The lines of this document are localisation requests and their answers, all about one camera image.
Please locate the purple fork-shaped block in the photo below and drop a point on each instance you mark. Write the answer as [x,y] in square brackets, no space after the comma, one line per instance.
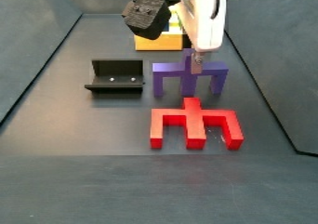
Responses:
[214,69]

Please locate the black angle bracket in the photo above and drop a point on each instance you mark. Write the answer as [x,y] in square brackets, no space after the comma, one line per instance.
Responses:
[117,74]

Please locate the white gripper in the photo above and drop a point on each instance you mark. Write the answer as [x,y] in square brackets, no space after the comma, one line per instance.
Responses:
[202,17]

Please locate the red fork-shaped block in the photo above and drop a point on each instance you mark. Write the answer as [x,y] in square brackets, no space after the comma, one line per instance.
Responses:
[194,119]

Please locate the yellow wooden slotted board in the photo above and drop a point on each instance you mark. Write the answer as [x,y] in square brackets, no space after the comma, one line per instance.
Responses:
[170,40]

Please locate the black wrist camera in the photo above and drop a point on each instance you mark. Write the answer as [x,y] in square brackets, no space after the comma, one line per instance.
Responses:
[146,17]

